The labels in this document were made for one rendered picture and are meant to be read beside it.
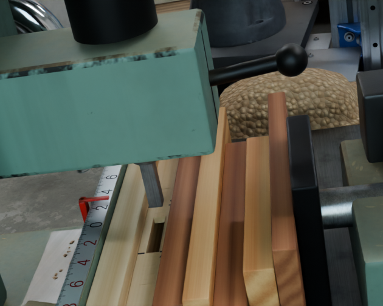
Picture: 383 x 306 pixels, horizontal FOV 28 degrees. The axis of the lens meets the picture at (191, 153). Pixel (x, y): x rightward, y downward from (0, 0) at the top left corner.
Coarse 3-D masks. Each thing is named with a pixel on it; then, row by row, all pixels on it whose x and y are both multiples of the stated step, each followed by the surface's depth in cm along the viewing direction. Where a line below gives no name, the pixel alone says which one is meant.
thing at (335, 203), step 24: (288, 120) 48; (288, 144) 46; (312, 144) 46; (312, 168) 43; (312, 192) 41; (336, 192) 46; (360, 192) 46; (312, 216) 42; (336, 216) 46; (312, 240) 43; (312, 264) 44; (312, 288) 44
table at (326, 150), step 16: (336, 128) 67; (352, 128) 66; (320, 144) 64; (336, 144) 64; (320, 160) 62; (336, 160) 62; (320, 176) 60; (336, 176) 60; (336, 240) 52; (336, 256) 51; (352, 256) 50; (336, 272) 49; (352, 272) 49; (336, 288) 48; (352, 288) 48; (336, 304) 47; (352, 304) 46
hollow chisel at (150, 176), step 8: (144, 168) 49; (152, 168) 49; (144, 176) 50; (152, 176) 50; (144, 184) 50; (152, 184) 50; (152, 192) 50; (160, 192) 51; (152, 200) 50; (160, 200) 50
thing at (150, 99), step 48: (0, 48) 47; (48, 48) 46; (96, 48) 44; (144, 48) 43; (192, 48) 42; (0, 96) 44; (48, 96) 44; (96, 96) 44; (144, 96) 43; (192, 96) 43; (0, 144) 46; (48, 144) 45; (96, 144) 45; (144, 144) 45; (192, 144) 45
